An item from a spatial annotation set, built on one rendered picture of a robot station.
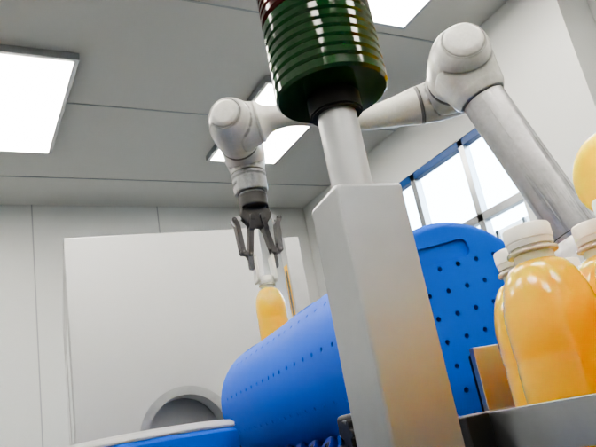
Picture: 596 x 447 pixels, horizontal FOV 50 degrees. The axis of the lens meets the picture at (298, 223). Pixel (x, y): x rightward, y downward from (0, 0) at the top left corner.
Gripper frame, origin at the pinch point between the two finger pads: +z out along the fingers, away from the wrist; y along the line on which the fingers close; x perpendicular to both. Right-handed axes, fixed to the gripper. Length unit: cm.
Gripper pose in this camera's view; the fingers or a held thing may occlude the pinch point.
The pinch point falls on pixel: (264, 270)
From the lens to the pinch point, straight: 160.9
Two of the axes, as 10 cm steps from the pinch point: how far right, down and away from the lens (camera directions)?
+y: -9.3, 0.5, -3.7
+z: 1.8, 9.3, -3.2
